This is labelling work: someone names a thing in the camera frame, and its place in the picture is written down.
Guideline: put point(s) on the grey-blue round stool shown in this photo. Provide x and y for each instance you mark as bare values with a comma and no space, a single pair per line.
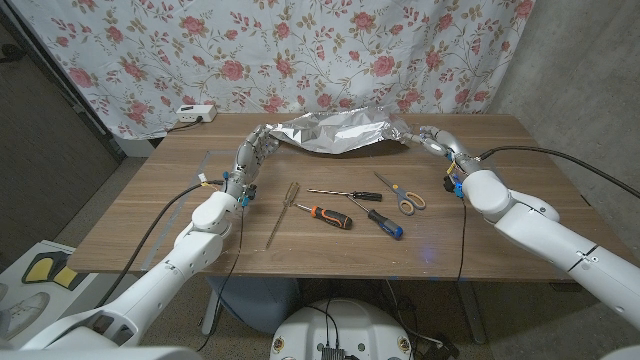
260,305

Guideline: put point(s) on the black backdrop stand pole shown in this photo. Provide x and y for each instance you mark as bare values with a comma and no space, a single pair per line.
75,100

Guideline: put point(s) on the black power adapter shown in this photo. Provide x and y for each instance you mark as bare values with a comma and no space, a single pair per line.
442,349

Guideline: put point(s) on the blue black screwdriver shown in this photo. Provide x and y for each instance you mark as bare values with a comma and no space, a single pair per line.
385,225

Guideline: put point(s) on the aluminum foil sheet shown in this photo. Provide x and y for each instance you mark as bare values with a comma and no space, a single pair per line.
335,130

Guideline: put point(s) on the white power strip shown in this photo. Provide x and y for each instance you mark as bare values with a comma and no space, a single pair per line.
196,114

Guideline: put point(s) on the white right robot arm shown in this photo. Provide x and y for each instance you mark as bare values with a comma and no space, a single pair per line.
540,235

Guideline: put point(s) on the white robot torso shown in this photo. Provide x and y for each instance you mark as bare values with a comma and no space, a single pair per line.
350,330

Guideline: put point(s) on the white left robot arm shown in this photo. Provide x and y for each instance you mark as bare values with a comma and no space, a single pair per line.
200,250

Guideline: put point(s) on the orange black screwdriver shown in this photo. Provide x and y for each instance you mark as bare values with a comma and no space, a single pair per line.
332,218

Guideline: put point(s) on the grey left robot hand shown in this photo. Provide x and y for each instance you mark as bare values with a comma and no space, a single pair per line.
250,160

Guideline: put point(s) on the floral backdrop cloth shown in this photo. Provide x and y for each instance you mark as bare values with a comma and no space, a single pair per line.
300,50

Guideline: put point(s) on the white floor mat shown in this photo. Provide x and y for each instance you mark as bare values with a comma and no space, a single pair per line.
90,300

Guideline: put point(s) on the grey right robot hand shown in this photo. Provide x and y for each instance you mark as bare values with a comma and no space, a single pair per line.
447,145

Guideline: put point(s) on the grey table leg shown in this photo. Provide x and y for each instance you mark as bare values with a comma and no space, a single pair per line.
472,315
212,310

